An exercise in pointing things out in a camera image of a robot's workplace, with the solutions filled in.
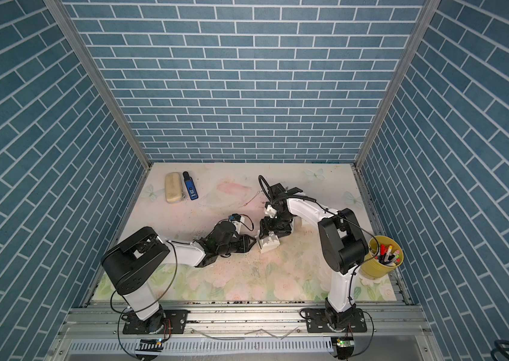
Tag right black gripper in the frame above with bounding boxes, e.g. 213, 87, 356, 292
259, 213, 293, 239

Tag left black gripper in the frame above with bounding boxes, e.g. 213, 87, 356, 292
216, 235, 258, 257

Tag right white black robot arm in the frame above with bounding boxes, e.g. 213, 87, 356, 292
258, 175, 369, 314

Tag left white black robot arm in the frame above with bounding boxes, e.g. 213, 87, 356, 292
101, 220, 256, 321

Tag beige zippered pencil case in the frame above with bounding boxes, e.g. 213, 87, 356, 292
164, 172, 185, 204

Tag yellow pen cup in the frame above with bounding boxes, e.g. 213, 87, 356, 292
360, 236, 405, 279

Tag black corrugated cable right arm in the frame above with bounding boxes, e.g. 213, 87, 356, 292
257, 174, 278, 204

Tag aluminium front rail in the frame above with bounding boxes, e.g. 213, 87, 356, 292
47, 302, 442, 360

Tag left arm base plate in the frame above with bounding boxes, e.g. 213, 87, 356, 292
121, 308, 189, 336

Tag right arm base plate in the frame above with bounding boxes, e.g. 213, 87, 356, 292
299, 308, 367, 333

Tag aluminium corner post right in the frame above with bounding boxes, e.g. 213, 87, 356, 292
355, 0, 441, 169

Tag aluminium corner post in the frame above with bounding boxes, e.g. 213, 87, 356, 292
44, 0, 151, 171
355, 0, 441, 169

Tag aluminium corner post left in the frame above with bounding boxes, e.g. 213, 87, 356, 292
44, 0, 151, 171

